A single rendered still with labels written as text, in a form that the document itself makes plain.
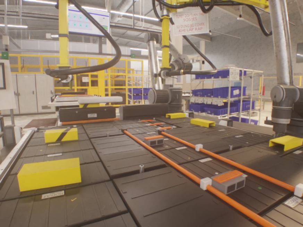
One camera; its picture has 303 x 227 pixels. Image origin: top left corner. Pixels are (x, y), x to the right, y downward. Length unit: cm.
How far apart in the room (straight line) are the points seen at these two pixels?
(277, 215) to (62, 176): 50
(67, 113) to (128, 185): 101
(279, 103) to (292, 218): 85
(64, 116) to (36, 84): 858
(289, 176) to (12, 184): 77
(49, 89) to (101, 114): 853
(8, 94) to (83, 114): 229
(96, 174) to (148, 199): 20
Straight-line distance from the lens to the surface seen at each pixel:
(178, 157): 67
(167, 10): 186
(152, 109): 158
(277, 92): 123
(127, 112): 149
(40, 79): 994
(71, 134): 93
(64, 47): 131
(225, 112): 374
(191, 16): 185
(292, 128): 159
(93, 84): 1274
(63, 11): 137
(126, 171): 55
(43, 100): 994
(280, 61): 144
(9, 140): 148
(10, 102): 357
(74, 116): 141
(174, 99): 240
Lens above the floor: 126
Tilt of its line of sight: 8 degrees down
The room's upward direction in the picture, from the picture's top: straight up
